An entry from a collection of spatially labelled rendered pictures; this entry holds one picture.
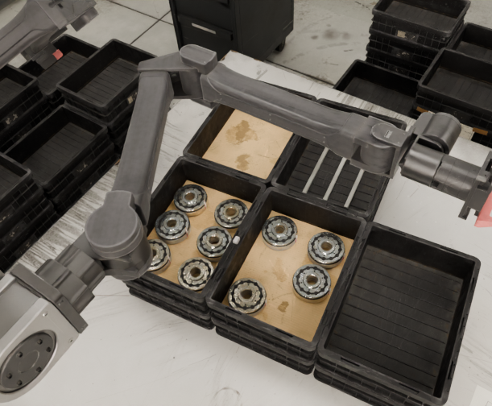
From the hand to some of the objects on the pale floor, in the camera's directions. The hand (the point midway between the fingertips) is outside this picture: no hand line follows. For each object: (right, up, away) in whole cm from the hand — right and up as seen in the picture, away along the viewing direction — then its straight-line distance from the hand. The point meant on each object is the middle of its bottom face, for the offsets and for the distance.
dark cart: (-47, +92, +248) cm, 268 cm away
